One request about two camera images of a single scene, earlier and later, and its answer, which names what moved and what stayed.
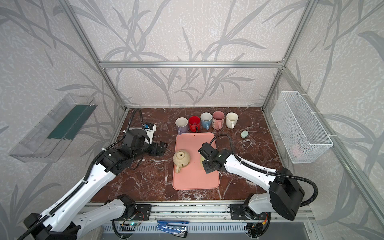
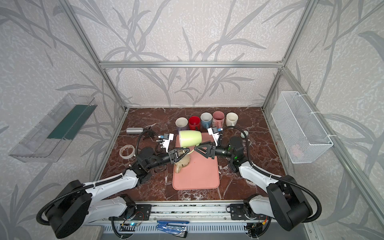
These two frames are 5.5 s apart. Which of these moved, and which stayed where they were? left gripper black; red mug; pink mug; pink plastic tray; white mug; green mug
Moved: green mug; left gripper black
Stayed: red mug; white mug; pink mug; pink plastic tray
